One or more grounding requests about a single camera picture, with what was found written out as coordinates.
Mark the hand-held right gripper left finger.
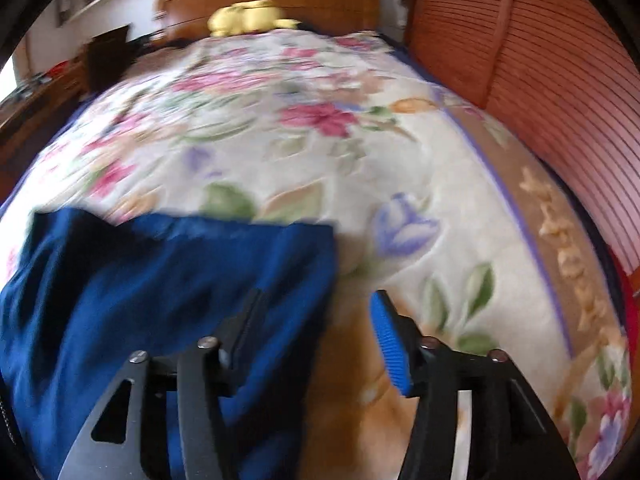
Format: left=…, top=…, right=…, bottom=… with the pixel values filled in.
left=58, top=288, right=271, bottom=480

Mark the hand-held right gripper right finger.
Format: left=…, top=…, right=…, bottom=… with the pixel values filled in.
left=369, top=289, right=581, bottom=480

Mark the navy blue blazer jacket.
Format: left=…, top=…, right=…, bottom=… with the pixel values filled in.
left=0, top=207, right=337, bottom=480

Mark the floral bed blanket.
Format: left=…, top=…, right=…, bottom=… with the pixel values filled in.
left=0, top=29, right=632, bottom=480

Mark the wooden desk cabinet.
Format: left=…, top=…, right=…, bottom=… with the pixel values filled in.
left=0, top=62, right=88, bottom=201

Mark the dark wooden chair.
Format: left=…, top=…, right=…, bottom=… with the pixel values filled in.
left=82, top=24, right=133, bottom=96

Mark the yellow plush toy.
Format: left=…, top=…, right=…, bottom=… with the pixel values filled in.
left=207, top=0, right=302, bottom=38

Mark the wooden bed headboard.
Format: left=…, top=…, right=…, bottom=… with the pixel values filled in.
left=157, top=0, right=382, bottom=43

